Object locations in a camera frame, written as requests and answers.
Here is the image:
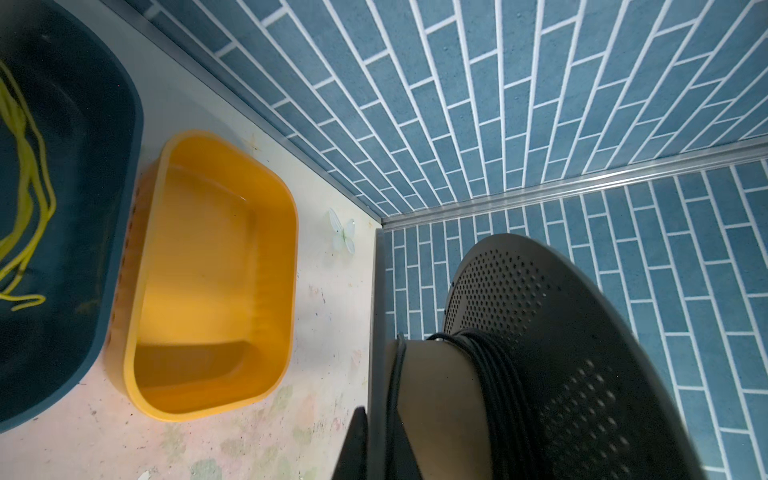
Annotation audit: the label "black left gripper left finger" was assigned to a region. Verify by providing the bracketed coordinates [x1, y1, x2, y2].
[331, 406, 368, 480]

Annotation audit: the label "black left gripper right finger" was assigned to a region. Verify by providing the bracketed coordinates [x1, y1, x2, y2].
[385, 419, 423, 480]

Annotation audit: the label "black long cable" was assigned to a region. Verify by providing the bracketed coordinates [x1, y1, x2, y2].
[383, 328, 547, 480]

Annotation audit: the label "dark grey perforated spool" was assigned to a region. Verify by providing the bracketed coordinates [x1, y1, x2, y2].
[364, 234, 704, 479]

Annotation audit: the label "yellow plastic bin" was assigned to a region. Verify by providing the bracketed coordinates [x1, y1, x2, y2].
[104, 130, 299, 422]

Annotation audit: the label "dark teal plastic bin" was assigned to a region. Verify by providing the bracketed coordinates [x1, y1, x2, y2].
[0, 0, 145, 434]

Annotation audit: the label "yellow thin cable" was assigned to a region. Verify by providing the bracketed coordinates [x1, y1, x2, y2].
[0, 59, 58, 312]

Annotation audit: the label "aluminium corner post right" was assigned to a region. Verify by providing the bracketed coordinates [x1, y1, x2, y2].
[382, 136, 767, 231]

